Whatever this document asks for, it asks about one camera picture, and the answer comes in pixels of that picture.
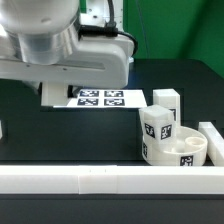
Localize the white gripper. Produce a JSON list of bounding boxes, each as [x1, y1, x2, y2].
[[0, 35, 134, 98]]

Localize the white round stool seat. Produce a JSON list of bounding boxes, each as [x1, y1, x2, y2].
[[142, 126, 208, 166]]

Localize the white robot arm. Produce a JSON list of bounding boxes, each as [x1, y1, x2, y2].
[[0, 0, 137, 103]]

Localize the white marker sheet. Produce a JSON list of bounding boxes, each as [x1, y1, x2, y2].
[[57, 89, 147, 108]]

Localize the white block at left edge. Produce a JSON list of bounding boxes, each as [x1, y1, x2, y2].
[[0, 120, 3, 140]]

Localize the white front fence bar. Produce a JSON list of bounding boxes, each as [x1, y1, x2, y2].
[[0, 165, 224, 195]]

